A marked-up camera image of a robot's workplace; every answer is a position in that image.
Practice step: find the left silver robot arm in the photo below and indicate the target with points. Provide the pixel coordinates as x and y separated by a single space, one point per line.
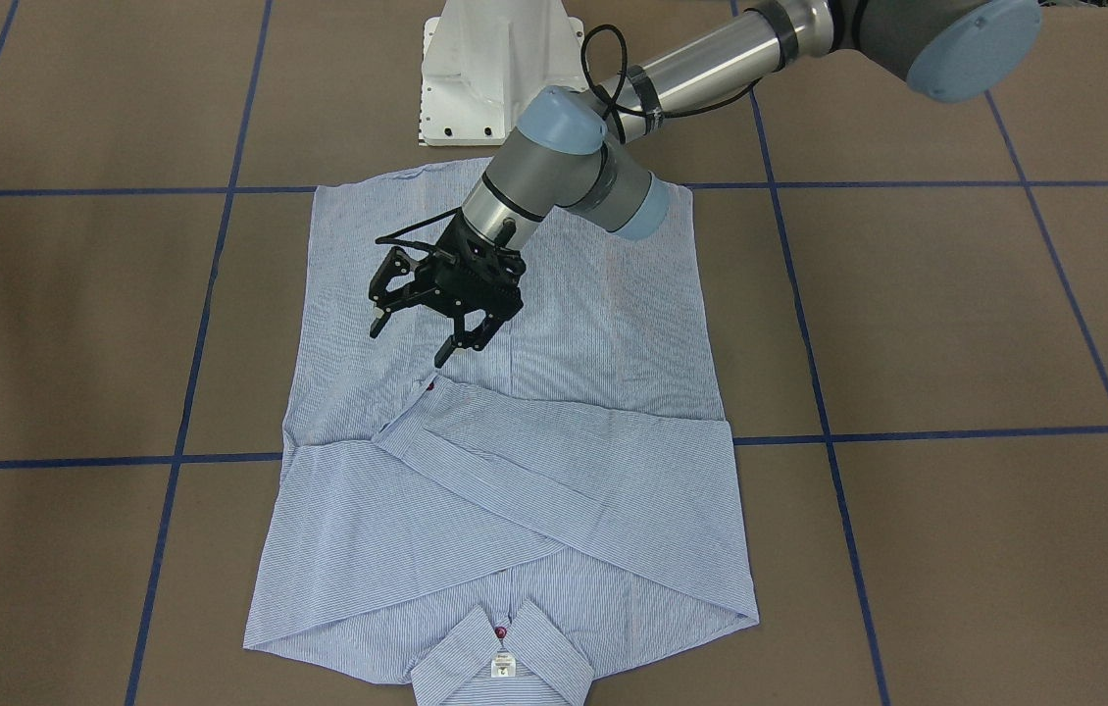
568 149

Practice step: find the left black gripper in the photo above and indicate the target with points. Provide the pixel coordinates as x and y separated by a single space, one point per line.
447 253

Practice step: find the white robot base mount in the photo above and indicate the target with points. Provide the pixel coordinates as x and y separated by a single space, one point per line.
484 61

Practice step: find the light blue striped shirt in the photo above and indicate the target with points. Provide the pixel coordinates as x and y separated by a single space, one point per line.
507 529

